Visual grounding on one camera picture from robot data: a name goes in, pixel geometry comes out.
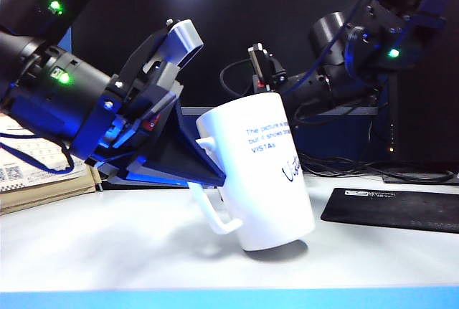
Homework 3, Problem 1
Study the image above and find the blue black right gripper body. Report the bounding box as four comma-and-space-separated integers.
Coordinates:
252, 49, 288, 95

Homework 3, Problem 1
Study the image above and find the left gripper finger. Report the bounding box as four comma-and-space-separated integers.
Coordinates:
105, 156, 225, 187
153, 98, 227, 184

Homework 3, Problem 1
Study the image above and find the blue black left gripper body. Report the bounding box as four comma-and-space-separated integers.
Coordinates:
70, 61, 184, 179

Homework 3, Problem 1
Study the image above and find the white ceramic mug with text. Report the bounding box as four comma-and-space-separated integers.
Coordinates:
187, 91, 317, 252

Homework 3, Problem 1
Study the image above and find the large black AOC monitor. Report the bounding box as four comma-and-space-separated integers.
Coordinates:
70, 0, 379, 117

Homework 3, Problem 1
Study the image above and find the blue partition panel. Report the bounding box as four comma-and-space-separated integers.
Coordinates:
58, 26, 73, 61

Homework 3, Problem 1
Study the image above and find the beige desk calendar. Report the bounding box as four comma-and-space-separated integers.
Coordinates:
0, 111, 98, 217

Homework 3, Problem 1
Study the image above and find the black HSD monitor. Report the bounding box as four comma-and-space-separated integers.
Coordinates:
384, 0, 459, 167

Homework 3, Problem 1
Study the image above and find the black monitor base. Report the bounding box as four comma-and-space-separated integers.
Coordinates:
381, 171, 459, 186

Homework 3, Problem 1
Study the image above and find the black mouse pad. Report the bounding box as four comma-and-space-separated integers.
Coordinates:
320, 187, 459, 234

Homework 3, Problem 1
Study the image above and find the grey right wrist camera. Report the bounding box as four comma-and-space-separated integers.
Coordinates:
247, 43, 269, 78

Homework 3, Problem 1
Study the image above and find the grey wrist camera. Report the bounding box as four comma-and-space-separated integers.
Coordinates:
247, 43, 269, 78
120, 19, 205, 81

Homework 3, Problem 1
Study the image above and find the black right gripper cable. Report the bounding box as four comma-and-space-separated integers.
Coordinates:
219, 59, 260, 99

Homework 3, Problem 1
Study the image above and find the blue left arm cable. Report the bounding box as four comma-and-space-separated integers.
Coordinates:
0, 131, 77, 176

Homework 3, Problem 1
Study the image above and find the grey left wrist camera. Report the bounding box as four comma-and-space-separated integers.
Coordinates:
120, 19, 205, 81

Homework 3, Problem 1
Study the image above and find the black cable bundle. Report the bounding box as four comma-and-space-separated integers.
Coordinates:
298, 153, 455, 183

